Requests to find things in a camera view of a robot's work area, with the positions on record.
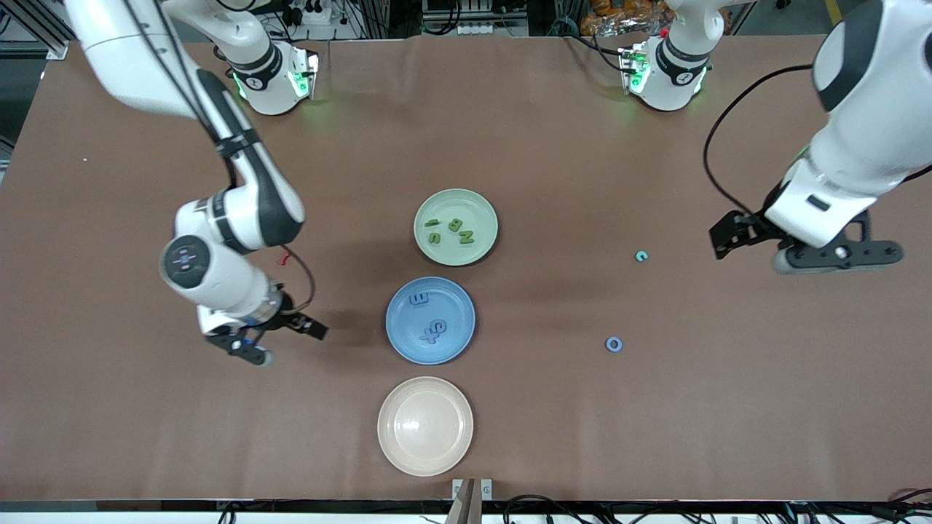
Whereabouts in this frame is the grey brown stand post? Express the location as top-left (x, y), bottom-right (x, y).
top-left (444, 478), bottom-right (478, 524)

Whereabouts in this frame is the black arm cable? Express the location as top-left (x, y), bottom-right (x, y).
top-left (149, 0), bottom-right (316, 317)
top-left (703, 64), bottom-right (816, 219)

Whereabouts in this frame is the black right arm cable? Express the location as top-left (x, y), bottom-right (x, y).
top-left (149, 0), bottom-right (316, 317)

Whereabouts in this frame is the blue round plate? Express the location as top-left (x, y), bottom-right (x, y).
top-left (385, 277), bottom-right (476, 365)

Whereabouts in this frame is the pale green round plate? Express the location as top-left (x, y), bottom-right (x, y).
top-left (414, 188), bottom-right (499, 267)

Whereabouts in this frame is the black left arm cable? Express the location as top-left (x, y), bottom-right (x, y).
top-left (703, 64), bottom-right (816, 219)

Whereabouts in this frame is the aluminium frame profile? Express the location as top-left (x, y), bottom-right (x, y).
top-left (0, 0), bottom-right (71, 60)

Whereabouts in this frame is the cream round plate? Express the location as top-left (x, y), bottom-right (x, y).
top-left (377, 376), bottom-right (474, 477)

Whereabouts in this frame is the orange snack bag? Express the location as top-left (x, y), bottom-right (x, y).
top-left (581, 0), bottom-right (674, 37)

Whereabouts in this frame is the white power strip with plugs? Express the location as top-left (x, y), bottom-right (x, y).
top-left (291, 6), bottom-right (343, 26)

